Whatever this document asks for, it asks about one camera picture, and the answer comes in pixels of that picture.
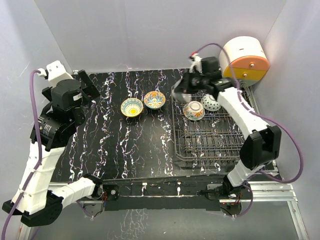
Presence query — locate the yellow sun pattern bowl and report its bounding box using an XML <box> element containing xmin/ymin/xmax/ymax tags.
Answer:
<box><xmin>120</xmin><ymin>98</ymin><xmax>144</xmax><ymax>118</ymax></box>

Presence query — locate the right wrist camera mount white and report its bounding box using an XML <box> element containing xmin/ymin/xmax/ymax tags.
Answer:
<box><xmin>189</xmin><ymin>52</ymin><xmax>202</xmax><ymax>74</ymax></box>

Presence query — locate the aluminium frame rail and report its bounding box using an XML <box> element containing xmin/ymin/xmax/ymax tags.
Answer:
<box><xmin>18</xmin><ymin>181</ymin><xmax>310</xmax><ymax>240</ymax></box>

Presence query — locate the orange flower leaf bowl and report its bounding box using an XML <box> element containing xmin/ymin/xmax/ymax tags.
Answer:
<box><xmin>182</xmin><ymin>101</ymin><xmax>205</xmax><ymax>121</ymax></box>

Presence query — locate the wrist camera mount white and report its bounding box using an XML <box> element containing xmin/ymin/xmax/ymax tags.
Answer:
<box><xmin>37</xmin><ymin>60</ymin><xmax>73</xmax><ymax>87</ymax></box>
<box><xmin>189</xmin><ymin>52</ymin><xmax>202</xmax><ymax>74</ymax></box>

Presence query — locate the grey wire dish rack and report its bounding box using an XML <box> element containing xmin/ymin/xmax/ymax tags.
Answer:
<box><xmin>171</xmin><ymin>97</ymin><xmax>245</xmax><ymax>166</ymax></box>

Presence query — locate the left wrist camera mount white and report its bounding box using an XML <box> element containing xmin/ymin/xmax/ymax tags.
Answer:
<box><xmin>37</xmin><ymin>60</ymin><xmax>73</xmax><ymax>87</ymax></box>

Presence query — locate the white round drawer cabinet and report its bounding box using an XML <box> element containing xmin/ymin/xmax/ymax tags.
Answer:
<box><xmin>219</xmin><ymin>36</ymin><xmax>270</xmax><ymax>87</ymax></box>

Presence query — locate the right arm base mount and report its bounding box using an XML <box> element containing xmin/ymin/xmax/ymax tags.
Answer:
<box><xmin>197</xmin><ymin>182</ymin><xmax>254</xmax><ymax>218</ymax></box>

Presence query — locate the blue wave pattern bowl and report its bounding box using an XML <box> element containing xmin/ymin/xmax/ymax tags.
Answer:
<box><xmin>200</xmin><ymin>94</ymin><xmax>221</xmax><ymax>112</ymax></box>

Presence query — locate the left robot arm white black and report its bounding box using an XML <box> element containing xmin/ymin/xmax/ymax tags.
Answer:
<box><xmin>2</xmin><ymin>70</ymin><xmax>104</xmax><ymax>227</ymax></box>

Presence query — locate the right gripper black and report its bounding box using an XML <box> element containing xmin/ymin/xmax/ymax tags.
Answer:
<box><xmin>173</xmin><ymin>70</ymin><xmax>208</xmax><ymax>95</ymax></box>

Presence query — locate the red rim grey pattern bowl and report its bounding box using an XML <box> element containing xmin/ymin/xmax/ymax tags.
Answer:
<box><xmin>172</xmin><ymin>91</ymin><xmax>192</xmax><ymax>104</ymax></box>

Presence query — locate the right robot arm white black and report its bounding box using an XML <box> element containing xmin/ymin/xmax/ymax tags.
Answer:
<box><xmin>171</xmin><ymin>53</ymin><xmax>282</xmax><ymax>199</ymax></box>

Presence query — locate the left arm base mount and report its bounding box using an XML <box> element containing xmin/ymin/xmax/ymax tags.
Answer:
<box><xmin>74</xmin><ymin>181</ymin><xmax>121</xmax><ymax>213</ymax></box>

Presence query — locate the orange blue floral bowl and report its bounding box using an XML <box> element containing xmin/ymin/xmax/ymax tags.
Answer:
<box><xmin>143</xmin><ymin>91</ymin><xmax>166</xmax><ymax>110</ymax></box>

